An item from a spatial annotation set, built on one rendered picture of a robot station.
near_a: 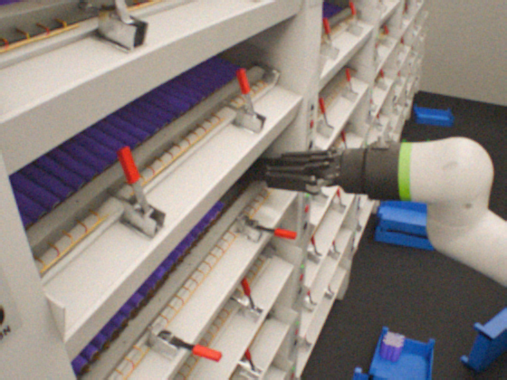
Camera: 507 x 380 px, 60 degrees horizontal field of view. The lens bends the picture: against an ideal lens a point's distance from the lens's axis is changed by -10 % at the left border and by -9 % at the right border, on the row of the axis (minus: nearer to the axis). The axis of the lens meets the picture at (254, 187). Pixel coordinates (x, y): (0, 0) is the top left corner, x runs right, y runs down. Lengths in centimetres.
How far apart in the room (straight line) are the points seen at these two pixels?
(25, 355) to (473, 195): 60
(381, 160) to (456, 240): 19
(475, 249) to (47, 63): 66
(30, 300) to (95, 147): 25
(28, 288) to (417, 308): 185
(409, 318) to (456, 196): 136
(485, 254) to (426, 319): 128
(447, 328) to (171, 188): 163
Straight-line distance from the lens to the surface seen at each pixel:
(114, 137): 59
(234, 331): 89
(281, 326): 117
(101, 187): 50
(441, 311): 210
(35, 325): 38
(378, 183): 73
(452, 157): 71
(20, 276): 35
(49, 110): 34
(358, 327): 195
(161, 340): 61
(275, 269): 102
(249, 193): 84
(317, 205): 123
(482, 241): 79
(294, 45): 84
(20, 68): 37
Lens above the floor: 142
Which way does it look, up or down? 31 degrees down
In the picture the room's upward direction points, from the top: straight up
